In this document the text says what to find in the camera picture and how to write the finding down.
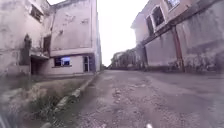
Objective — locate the grey building with wall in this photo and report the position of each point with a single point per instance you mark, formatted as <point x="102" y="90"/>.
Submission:
<point x="196" y="40"/>

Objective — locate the weedy grass verge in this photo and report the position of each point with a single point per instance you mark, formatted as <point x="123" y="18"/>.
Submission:
<point x="36" y="96"/>

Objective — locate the robot's own part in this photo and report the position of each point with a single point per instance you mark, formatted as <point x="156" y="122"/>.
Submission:
<point x="149" y="126"/>

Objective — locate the weathered white concrete building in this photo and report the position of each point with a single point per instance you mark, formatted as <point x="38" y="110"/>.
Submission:
<point x="71" y="31"/>

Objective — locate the grey gravel dirt road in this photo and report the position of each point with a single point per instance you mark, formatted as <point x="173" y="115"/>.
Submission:
<point x="140" y="103"/>

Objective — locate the pale concrete kerb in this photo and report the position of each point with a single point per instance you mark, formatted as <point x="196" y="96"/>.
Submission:
<point x="68" y="99"/>

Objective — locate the low building with greenery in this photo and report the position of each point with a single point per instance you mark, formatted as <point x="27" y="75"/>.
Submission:
<point x="125" y="60"/>

